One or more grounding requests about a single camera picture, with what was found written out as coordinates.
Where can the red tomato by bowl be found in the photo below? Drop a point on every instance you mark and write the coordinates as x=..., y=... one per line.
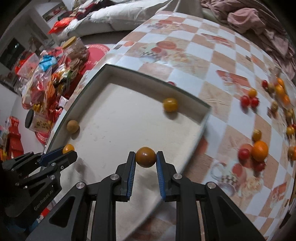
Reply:
x=264, y=84

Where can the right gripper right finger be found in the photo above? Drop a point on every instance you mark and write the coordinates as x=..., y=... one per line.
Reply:
x=170, y=182

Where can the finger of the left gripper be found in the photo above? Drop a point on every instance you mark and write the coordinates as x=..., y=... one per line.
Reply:
x=50, y=156
x=63, y=161

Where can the glass fruit bowl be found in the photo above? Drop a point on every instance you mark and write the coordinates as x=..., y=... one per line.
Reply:
x=281, y=93

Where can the dark yellow tomato above orange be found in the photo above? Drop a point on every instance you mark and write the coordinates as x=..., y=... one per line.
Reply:
x=256, y=135

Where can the pile of snack packets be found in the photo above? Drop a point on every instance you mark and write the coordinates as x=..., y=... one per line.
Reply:
x=45, y=78

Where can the kiwi left of bowl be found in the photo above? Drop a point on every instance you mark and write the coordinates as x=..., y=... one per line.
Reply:
x=274, y=107

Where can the black lid paper cup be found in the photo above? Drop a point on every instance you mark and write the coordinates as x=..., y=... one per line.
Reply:
x=38, y=122

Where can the red tomato upper left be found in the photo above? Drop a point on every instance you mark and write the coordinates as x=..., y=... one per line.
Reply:
x=254, y=102

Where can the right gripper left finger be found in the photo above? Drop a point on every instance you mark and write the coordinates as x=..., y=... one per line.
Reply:
x=126, y=172

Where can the small orange tomato upper left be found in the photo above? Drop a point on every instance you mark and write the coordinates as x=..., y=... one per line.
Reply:
x=252, y=93

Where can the orange in bowl top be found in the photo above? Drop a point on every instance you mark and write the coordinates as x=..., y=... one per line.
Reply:
x=281, y=82

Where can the white sofa cushion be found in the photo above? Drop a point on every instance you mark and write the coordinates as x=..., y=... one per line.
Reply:
x=122, y=16

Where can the red cherry tomato with stem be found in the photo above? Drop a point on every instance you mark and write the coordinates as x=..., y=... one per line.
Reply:
x=258, y=166

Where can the large orange right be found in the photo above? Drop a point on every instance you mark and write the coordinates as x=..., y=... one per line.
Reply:
x=294, y=156

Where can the pink crumpled blanket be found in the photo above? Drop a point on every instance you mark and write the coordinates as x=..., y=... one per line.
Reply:
x=262, y=26

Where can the brown-yellow cherry tomato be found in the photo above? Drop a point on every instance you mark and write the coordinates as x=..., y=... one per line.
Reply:
x=145, y=157

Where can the kiwi of bowl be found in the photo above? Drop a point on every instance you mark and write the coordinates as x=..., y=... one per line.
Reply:
x=274, y=107
x=288, y=116

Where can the kiwi near bowl top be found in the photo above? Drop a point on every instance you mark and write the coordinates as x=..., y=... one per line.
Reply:
x=271, y=88

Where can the plastic jar with yellow lid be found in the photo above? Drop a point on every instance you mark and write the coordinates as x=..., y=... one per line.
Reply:
x=74, y=48

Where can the yellow tomato cluster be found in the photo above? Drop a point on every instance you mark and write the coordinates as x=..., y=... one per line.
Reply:
x=290, y=131

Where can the red tomato mid left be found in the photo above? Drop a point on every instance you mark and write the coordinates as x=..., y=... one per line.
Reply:
x=245, y=101

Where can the orange near tray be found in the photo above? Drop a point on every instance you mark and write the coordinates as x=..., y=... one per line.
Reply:
x=259, y=151

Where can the kiwi right of bowl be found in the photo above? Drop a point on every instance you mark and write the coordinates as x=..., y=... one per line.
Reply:
x=288, y=116

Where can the tan longan fruit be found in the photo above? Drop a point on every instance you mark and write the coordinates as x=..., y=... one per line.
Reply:
x=72, y=126

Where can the yellow cherry tomato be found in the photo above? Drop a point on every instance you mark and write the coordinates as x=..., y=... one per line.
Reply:
x=68, y=148

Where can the kiwi beside large orange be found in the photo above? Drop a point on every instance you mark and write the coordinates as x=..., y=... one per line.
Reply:
x=290, y=152

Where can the white shallow tray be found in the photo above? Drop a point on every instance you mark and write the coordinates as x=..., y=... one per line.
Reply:
x=119, y=111

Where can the red round mat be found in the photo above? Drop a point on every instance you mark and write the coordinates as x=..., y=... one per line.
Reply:
x=96, y=53

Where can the yellow tomato in tray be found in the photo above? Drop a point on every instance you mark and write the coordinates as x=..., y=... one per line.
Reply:
x=170, y=105

